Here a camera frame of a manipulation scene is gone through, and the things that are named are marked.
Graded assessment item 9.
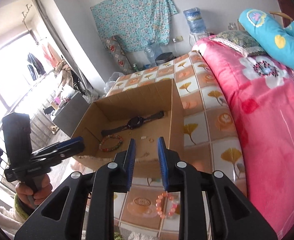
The white plastic bag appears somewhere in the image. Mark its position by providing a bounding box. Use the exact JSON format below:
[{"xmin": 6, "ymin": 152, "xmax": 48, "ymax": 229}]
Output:
[{"xmin": 104, "ymin": 72, "xmax": 125, "ymax": 94}]

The white water dispenser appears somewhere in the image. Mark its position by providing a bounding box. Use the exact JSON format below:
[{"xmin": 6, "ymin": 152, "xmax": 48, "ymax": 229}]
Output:
[{"xmin": 189, "ymin": 31, "xmax": 210, "ymax": 47}]

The blue cartoon pillow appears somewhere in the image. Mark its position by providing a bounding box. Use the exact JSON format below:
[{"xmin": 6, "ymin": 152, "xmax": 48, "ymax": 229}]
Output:
[{"xmin": 239, "ymin": 9, "xmax": 294, "ymax": 70}]

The pink black smart watch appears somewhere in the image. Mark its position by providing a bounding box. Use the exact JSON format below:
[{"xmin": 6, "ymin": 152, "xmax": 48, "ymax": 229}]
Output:
[{"xmin": 101, "ymin": 111, "xmax": 164, "ymax": 137}]

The multicolour glass bead bracelet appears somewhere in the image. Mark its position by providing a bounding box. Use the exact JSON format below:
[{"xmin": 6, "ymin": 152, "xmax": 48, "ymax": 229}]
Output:
[{"xmin": 99, "ymin": 134, "xmax": 124, "ymax": 152}]

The pink bead bracelet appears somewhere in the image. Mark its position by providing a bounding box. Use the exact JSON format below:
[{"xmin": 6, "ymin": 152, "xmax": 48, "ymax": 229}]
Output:
[{"xmin": 155, "ymin": 192, "xmax": 180, "ymax": 218}]

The dark grey cabinet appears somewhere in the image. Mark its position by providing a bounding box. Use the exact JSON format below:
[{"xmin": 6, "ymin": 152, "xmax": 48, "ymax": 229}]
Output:
[{"xmin": 50, "ymin": 92, "xmax": 90, "ymax": 137}]

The blue water bottle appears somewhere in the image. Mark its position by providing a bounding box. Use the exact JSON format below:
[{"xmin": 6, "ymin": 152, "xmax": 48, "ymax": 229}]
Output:
[{"xmin": 183, "ymin": 7, "xmax": 206, "ymax": 34}]

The brown cardboard box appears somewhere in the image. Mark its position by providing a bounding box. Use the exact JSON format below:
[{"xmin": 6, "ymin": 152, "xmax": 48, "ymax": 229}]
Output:
[{"xmin": 72, "ymin": 79, "xmax": 184, "ymax": 178}]

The blue floral wall cloth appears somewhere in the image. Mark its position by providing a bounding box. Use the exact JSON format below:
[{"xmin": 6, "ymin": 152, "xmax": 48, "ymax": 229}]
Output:
[{"xmin": 91, "ymin": 0, "xmax": 178, "ymax": 53}]

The pink floral blanket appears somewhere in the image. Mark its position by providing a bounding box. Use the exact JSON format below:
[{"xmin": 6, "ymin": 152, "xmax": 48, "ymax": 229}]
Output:
[{"xmin": 193, "ymin": 37, "xmax": 294, "ymax": 238}]

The left hand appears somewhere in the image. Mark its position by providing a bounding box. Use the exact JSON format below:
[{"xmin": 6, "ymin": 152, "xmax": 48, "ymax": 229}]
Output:
[{"xmin": 15, "ymin": 174, "xmax": 53, "ymax": 209}]

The patterned folded cushion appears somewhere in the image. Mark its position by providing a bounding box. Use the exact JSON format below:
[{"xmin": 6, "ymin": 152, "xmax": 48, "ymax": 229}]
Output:
[{"xmin": 104, "ymin": 35, "xmax": 133, "ymax": 75}]

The black round bin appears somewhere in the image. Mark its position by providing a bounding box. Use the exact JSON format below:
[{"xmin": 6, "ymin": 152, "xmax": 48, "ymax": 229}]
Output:
[{"xmin": 155, "ymin": 52, "xmax": 175, "ymax": 66}]

